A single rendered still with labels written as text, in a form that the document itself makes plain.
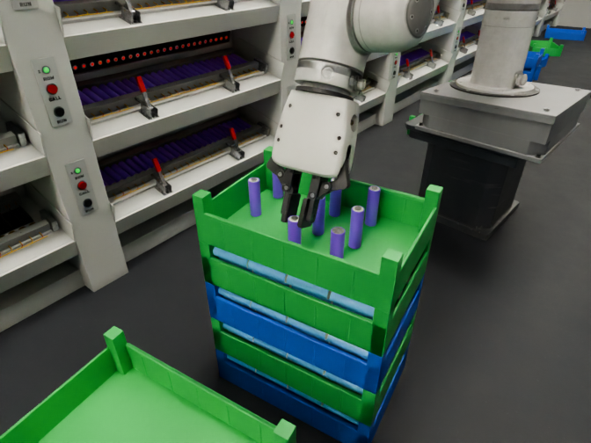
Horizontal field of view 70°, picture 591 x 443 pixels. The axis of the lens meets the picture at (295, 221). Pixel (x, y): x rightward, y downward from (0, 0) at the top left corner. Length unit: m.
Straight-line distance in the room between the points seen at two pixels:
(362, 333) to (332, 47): 0.36
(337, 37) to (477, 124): 0.65
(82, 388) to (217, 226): 0.29
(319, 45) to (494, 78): 0.75
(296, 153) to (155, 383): 0.39
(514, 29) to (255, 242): 0.86
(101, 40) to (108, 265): 0.50
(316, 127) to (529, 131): 0.65
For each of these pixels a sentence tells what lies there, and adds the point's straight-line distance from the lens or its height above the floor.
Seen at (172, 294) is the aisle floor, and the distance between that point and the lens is 1.06.
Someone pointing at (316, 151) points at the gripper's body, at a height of 0.48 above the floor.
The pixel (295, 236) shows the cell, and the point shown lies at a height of 0.36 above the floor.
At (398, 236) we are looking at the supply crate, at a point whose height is 0.32.
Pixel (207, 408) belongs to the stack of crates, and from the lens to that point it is 0.63.
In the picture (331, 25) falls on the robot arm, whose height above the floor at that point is 0.62.
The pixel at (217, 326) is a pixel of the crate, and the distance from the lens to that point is 0.76.
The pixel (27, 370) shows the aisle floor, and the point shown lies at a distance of 1.02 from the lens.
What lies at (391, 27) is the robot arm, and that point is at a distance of 0.50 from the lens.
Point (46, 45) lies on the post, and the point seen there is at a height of 0.54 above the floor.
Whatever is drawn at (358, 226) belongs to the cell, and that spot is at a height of 0.36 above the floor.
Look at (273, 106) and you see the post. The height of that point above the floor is 0.26.
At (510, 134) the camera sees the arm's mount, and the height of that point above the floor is 0.33.
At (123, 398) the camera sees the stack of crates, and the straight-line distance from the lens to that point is 0.68.
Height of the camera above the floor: 0.69
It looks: 33 degrees down
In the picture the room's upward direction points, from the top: straight up
